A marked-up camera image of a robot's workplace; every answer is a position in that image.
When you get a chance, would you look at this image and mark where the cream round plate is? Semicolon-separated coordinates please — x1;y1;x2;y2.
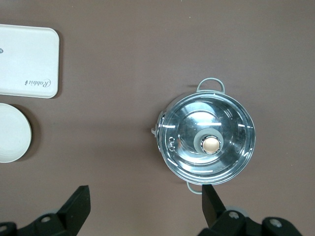
0;103;33;163

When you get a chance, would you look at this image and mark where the cream rectangular rabbit tray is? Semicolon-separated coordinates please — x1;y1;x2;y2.
0;24;61;99

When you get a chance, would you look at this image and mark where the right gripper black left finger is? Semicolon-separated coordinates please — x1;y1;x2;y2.
18;185;92;236

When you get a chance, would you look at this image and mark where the glass pot lid with knob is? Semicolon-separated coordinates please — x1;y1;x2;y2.
159;92;255;185

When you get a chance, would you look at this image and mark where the steel pot with grey handles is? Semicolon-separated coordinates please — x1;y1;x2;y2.
150;78;256;195

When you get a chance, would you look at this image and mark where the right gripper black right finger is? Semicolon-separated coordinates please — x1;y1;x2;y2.
196;184;265;236

